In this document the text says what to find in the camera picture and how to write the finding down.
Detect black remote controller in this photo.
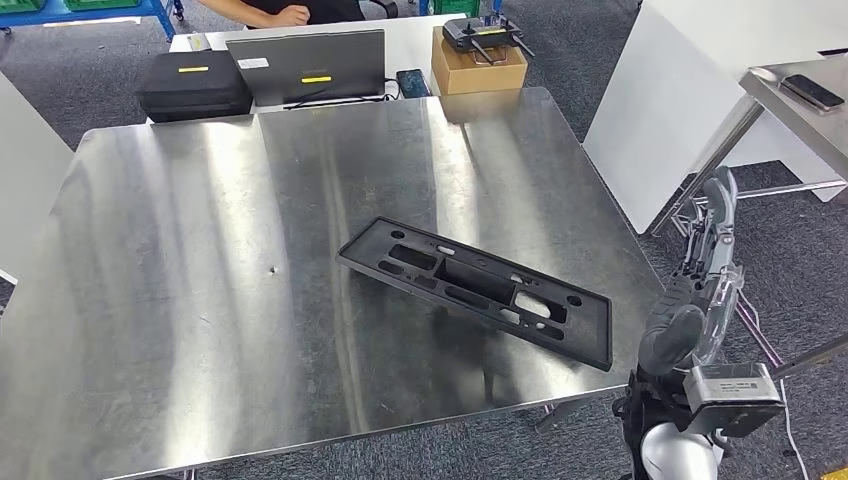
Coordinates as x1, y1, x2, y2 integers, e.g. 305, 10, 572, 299
441, 16, 537, 66

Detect blue metal cart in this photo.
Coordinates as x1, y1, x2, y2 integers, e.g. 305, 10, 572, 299
0, 0, 185, 42

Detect person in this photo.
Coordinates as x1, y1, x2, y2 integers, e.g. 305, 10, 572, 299
195, 0, 399, 30

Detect steel table with thin legs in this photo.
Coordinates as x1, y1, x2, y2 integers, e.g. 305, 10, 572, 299
649, 58, 848, 382

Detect white floor cable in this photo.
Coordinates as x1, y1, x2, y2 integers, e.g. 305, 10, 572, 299
780, 380, 813, 480

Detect black phone on desk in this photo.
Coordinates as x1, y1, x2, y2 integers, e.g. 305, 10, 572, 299
396, 68, 432, 100

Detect person's right hand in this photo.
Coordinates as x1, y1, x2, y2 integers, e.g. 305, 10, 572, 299
274, 5, 313, 28

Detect black plastic car part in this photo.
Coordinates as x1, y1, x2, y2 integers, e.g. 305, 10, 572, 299
335, 215, 614, 373

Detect brown cardboard box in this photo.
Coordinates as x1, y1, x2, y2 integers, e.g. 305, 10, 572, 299
430, 26, 530, 97

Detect stainless steel workbench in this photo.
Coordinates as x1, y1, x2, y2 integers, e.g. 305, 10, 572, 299
0, 86, 666, 480

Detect black smartphone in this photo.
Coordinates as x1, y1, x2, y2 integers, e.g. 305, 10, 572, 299
780, 74, 847, 113

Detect black laptop cable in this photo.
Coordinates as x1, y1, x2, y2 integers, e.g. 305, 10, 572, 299
283, 78, 399, 111

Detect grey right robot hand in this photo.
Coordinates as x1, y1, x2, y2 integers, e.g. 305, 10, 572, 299
637, 165, 747, 379

